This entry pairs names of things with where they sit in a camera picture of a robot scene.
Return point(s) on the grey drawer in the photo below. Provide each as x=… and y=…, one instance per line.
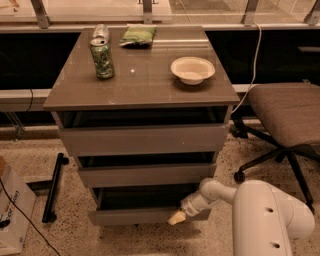
x=133, y=205
x=146, y=175
x=143, y=140

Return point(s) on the metal window railing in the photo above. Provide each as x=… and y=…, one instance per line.
x=67, y=15

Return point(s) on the grey top drawer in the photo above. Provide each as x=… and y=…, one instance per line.
x=143, y=140

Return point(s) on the brown office chair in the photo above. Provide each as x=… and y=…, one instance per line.
x=290, y=114

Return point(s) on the green soda can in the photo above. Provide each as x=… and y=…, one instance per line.
x=102, y=58

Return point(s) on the white cardboard box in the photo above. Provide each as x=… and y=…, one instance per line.
x=16, y=205

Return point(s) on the white paper bowl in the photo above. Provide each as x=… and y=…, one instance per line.
x=192, y=70

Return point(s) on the grey bottom drawer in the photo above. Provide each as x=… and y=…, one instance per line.
x=133, y=205

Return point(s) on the black metal stand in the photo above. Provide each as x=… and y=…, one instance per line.
x=50, y=185

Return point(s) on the grey drawer cabinet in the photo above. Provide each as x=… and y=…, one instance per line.
x=143, y=93

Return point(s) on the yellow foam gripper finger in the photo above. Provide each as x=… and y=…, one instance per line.
x=178, y=217

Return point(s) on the green chip bag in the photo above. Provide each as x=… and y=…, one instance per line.
x=138, y=36

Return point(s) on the grey middle drawer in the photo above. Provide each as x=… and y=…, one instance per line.
x=146, y=175

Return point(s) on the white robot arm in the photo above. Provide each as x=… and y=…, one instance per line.
x=264, y=218

